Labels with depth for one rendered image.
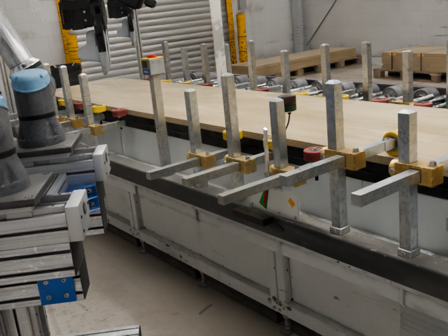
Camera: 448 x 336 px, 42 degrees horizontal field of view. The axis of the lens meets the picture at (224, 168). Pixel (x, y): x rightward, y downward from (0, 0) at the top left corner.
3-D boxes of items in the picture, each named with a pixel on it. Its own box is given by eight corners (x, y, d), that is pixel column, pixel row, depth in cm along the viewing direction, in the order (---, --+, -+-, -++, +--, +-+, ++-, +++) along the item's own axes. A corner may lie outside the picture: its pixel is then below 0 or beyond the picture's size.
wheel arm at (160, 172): (151, 183, 217) (149, 171, 216) (146, 181, 220) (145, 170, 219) (241, 155, 242) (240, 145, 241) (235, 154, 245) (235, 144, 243)
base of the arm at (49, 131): (13, 151, 182) (6, 119, 179) (24, 139, 196) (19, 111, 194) (61, 145, 183) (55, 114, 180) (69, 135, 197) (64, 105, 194)
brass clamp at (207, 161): (205, 169, 228) (203, 157, 226) (185, 164, 238) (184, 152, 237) (217, 165, 231) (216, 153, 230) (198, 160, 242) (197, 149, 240)
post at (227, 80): (238, 202, 218) (226, 74, 204) (233, 200, 220) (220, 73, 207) (245, 199, 220) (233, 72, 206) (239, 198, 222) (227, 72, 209)
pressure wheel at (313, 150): (317, 185, 196) (315, 152, 193) (300, 181, 202) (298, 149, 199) (333, 179, 201) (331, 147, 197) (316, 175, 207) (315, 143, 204)
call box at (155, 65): (151, 77, 242) (149, 59, 240) (143, 77, 248) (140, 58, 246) (165, 75, 246) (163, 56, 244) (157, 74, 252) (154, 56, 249)
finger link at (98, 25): (99, 51, 119) (92, 7, 116) (108, 50, 119) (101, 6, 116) (96, 53, 114) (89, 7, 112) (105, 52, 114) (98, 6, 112)
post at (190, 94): (201, 205, 239) (188, 89, 225) (197, 204, 242) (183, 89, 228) (209, 203, 241) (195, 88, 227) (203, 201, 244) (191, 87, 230)
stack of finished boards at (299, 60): (357, 57, 1075) (356, 47, 1070) (256, 77, 942) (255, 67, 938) (327, 56, 1135) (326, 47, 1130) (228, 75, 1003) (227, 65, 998)
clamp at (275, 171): (295, 187, 189) (294, 173, 187) (267, 180, 199) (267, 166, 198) (307, 183, 192) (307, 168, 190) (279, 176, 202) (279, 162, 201)
